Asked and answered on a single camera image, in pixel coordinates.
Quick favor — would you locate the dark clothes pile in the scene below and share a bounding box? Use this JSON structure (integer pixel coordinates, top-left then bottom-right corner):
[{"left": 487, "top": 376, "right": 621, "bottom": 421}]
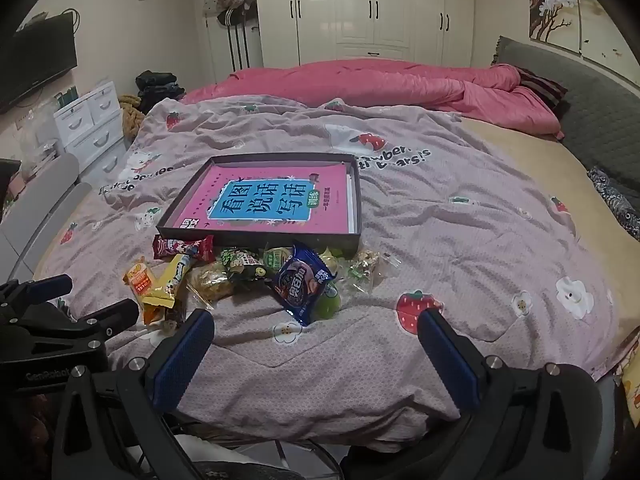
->
[{"left": 135, "top": 70, "right": 186, "bottom": 113}]

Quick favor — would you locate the beige bed sheet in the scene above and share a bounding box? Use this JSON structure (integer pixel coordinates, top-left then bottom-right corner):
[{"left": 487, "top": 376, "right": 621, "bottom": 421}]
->
[{"left": 460, "top": 115, "right": 640, "bottom": 361}]

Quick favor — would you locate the clear nut candy packet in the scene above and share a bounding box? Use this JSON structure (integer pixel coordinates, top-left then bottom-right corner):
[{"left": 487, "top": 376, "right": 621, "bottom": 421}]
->
[{"left": 347, "top": 250, "right": 381, "bottom": 293}]

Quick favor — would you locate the grey padded headboard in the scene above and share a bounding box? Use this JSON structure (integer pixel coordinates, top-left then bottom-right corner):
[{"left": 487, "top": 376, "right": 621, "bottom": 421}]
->
[{"left": 492, "top": 36, "right": 640, "bottom": 206}]

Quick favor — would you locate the tan plush blanket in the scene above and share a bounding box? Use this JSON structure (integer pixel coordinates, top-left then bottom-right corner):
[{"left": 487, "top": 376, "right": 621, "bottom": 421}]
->
[{"left": 117, "top": 94, "right": 146, "bottom": 141}]

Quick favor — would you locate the pink duvet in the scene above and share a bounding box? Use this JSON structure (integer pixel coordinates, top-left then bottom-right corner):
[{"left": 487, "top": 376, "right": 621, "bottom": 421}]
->
[{"left": 180, "top": 58, "right": 566, "bottom": 136}]

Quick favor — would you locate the light green snack packet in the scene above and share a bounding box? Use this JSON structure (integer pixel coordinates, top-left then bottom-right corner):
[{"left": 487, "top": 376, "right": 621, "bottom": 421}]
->
[{"left": 310, "top": 250, "right": 343, "bottom": 318}]

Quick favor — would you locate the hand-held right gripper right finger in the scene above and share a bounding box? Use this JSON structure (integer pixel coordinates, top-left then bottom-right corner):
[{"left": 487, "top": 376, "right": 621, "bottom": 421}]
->
[{"left": 417, "top": 308, "right": 606, "bottom": 480}]

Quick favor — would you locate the black television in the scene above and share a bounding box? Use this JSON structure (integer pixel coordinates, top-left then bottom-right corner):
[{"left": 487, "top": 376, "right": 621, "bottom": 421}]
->
[{"left": 0, "top": 12, "right": 79, "bottom": 113}]

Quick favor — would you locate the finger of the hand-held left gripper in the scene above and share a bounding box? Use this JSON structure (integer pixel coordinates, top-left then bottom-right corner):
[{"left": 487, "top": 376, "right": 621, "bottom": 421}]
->
[
  {"left": 10, "top": 300, "right": 140, "bottom": 356},
  {"left": 0, "top": 274, "right": 73, "bottom": 311}
]

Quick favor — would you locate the yellow candy packet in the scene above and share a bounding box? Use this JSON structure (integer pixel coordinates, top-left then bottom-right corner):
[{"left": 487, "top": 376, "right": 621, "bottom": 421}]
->
[{"left": 137, "top": 254, "right": 193, "bottom": 311}]

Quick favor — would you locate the blue snack packet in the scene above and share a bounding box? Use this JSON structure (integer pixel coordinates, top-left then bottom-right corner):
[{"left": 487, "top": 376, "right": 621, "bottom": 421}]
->
[{"left": 270, "top": 244, "right": 337, "bottom": 327}]

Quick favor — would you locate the dark green snack packet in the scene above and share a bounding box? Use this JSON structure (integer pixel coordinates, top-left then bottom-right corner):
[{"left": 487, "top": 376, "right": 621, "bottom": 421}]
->
[{"left": 220, "top": 247, "right": 266, "bottom": 281}]

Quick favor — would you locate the clear pastry packet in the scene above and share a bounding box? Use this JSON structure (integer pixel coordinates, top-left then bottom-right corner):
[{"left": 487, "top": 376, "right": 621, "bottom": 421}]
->
[{"left": 187, "top": 262, "right": 236, "bottom": 306}]

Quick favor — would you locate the pink box tray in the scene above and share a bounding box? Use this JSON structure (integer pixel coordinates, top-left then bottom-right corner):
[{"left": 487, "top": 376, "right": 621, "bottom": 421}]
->
[{"left": 156, "top": 152, "right": 362, "bottom": 256}]

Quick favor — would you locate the white drawer cabinet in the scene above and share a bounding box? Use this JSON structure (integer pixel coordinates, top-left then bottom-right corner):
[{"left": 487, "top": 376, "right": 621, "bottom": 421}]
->
[{"left": 52, "top": 80, "right": 128, "bottom": 171}]

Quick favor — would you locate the orange rice cracker packet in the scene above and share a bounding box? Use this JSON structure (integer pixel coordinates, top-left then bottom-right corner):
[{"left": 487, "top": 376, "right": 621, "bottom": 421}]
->
[{"left": 124, "top": 257, "right": 166, "bottom": 326}]

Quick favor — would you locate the pink strawberry printed blanket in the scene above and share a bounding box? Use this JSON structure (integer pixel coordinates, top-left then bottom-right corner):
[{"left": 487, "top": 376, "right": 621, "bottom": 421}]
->
[{"left": 42, "top": 95, "right": 626, "bottom": 441}]

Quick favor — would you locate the yellow printed cloth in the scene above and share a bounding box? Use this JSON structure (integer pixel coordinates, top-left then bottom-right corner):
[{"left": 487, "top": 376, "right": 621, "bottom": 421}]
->
[{"left": 617, "top": 340, "right": 640, "bottom": 426}]

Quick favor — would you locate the dark patterned cloth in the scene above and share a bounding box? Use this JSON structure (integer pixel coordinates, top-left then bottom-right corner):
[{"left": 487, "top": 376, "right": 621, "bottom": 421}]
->
[{"left": 587, "top": 165, "right": 640, "bottom": 241}]

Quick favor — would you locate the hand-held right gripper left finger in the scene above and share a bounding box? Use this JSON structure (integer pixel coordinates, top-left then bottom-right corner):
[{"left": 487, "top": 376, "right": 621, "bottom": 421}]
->
[{"left": 50, "top": 308, "right": 217, "bottom": 480}]

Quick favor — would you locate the round green biscuit packet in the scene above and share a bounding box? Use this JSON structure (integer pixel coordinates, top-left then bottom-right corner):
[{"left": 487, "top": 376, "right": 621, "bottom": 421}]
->
[{"left": 260, "top": 245, "right": 296, "bottom": 273}]

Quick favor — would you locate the blossom wall painting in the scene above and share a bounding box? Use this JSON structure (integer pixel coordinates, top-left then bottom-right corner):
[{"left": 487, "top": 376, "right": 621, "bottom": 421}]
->
[{"left": 527, "top": 0, "right": 640, "bottom": 68}]

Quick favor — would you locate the pink book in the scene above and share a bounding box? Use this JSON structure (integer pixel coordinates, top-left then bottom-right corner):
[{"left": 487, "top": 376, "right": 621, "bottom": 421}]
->
[{"left": 172, "top": 162, "right": 357, "bottom": 235}]

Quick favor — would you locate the red candy packet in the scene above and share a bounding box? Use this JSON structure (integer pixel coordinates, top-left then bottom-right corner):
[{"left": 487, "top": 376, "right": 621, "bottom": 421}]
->
[{"left": 152, "top": 236, "right": 216, "bottom": 263}]

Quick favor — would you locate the white wardrobe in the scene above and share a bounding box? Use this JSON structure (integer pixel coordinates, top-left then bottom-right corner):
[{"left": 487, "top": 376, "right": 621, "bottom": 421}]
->
[{"left": 252, "top": 0, "right": 476, "bottom": 68}]

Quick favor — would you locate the dark striped pillow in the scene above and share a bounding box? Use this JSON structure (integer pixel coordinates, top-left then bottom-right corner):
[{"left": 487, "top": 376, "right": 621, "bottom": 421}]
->
[{"left": 517, "top": 71, "right": 568, "bottom": 111}]

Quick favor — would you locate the coat rack with hanging bags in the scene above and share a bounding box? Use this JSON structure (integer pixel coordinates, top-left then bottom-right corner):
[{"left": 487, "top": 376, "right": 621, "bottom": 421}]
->
[{"left": 202, "top": 0, "right": 258, "bottom": 71}]

